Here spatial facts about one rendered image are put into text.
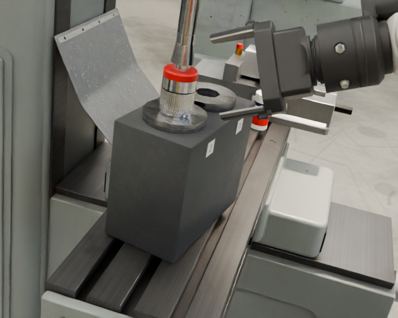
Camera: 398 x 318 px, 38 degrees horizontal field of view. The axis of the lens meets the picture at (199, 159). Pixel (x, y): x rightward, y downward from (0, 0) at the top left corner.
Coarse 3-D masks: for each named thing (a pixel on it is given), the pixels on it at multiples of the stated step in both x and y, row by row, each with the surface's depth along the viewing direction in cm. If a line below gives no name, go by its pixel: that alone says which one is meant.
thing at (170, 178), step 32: (224, 96) 86; (128, 128) 76; (160, 128) 75; (192, 128) 76; (224, 128) 81; (128, 160) 78; (160, 160) 75; (192, 160) 74; (224, 160) 85; (128, 192) 80; (160, 192) 77; (192, 192) 78; (224, 192) 91; (128, 224) 82; (160, 224) 79; (192, 224) 82; (160, 256) 81
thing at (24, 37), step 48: (0, 0) 109; (48, 0) 109; (96, 0) 129; (0, 48) 113; (48, 48) 114; (0, 96) 117; (48, 96) 119; (0, 144) 121; (48, 144) 124; (96, 144) 151; (0, 192) 126; (48, 192) 130; (0, 240) 132; (48, 240) 137; (0, 288) 138
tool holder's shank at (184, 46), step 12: (192, 0) 70; (180, 12) 72; (192, 12) 71; (180, 24) 73; (192, 24) 72; (180, 36) 73; (192, 36) 73; (180, 48) 73; (192, 48) 74; (180, 60) 74; (192, 60) 74
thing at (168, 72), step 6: (168, 66) 76; (168, 72) 74; (174, 72) 74; (180, 72) 74; (186, 72) 75; (192, 72) 75; (168, 78) 74; (174, 78) 74; (180, 78) 74; (186, 78) 74; (192, 78) 74
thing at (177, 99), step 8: (168, 80) 74; (168, 88) 75; (176, 88) 74; (184, 88) 75; (192, 88) 75; (160, 96) 77; (168, 96) 75; (176, 96) 75; (184, 96) 75; (192, 96) 76; (160, 104) 77; (168, 104) 76; (176, 104) 75; (184, 104) 76; (192, 104) 77; (168, 112) 76; (176, 112) 76; (184, 112) 76; (192, 112) 78
